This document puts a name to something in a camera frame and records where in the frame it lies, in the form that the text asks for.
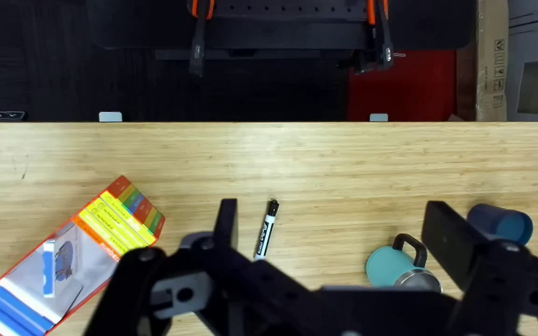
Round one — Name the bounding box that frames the tall cardboard box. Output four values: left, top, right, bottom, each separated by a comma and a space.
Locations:
456, 0, 509, 122

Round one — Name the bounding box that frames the black and white marker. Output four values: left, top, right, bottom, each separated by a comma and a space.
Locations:
255, 200, 281, 260

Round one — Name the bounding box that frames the dark blue plastic cup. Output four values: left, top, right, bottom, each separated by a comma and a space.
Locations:
468, 204, 533, 245
180, 232, 215, 251

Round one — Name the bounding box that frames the orange black clamp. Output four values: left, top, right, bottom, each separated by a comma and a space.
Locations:
189, 0, 215, 77
361, 0, 393, 71

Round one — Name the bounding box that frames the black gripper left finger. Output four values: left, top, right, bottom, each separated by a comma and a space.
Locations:
214, 198, 238, 251

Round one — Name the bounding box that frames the red cabinet panel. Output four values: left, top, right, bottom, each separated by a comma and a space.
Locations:
348, 51, 456, 122

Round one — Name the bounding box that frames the orange learning toy box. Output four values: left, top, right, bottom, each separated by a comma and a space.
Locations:
0, 176, 167, 336

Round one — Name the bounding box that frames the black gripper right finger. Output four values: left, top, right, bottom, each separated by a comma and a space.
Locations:
421, 202, 488, 290

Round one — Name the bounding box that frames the light blue mug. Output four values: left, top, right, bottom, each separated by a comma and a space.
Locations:
365, 234, 441, 292

